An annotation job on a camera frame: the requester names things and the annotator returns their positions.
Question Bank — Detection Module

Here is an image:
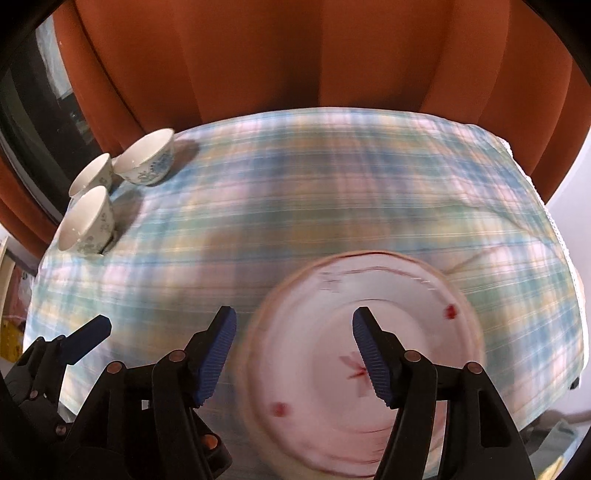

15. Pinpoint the orange curtain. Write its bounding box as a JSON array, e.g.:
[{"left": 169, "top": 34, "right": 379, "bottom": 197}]
[
  {"left": 53, "top": 0, "right": 591, "bottom": 204},
  {"left": 0, "top": 138, "right": 65, "bottom": 259}
]

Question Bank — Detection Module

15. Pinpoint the red floral plate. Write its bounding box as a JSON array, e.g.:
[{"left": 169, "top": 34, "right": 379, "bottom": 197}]
[{"left": 252, "top": 253, "right": 483, "bottom": 476}]

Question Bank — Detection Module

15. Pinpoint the plaid tablecloth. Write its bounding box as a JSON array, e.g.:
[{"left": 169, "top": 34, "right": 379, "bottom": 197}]
[{"left": 23, "top": 107, "right": 585, "bottom": 478}]

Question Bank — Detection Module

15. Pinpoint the large yellow floral plate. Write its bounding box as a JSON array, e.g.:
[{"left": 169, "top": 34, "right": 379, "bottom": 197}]
[{"left": 235, "top": 250, "right": 486, "bottom": 479}]

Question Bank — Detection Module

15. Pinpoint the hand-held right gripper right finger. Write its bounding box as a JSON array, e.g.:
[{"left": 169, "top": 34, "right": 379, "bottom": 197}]
[{"left": 352, "top": 306, "right": 537, "bottom": 480}]

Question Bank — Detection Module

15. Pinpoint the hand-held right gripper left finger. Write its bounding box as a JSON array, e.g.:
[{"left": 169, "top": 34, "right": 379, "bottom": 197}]
[{"left": 76, "top": 305, "right": 238, "bottom": 480}]

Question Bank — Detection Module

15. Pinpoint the white lace curtain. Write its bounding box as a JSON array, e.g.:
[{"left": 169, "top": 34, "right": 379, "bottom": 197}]
[{"left": 34, "top": 21, "right": 63, "bottom": 100}]

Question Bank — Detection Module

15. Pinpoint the blue floral bowl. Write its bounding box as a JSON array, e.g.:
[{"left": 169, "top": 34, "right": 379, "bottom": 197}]
[
  {"left": 68, "top": 153, "right": 114, "bottom": 199},
  {"left": 113, "top": 128, "right": 176, "bottom": 186},
  {"left": 57, "top": 185, "right": 116, "bottom": 256}
]

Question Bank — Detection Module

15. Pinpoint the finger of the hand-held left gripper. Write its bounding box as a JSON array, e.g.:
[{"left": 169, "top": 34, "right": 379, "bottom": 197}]
[
  {"left": 7, "top": 315, "right": 113, "bottom": 416},
  {"left": 196, "top": 411, "right": 234, "bottom": 480}
]

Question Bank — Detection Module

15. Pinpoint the dark glass window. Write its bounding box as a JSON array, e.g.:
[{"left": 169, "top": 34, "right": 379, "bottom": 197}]
[{"left": 0, "top": 14, "right": 107, "bottom": 217}]

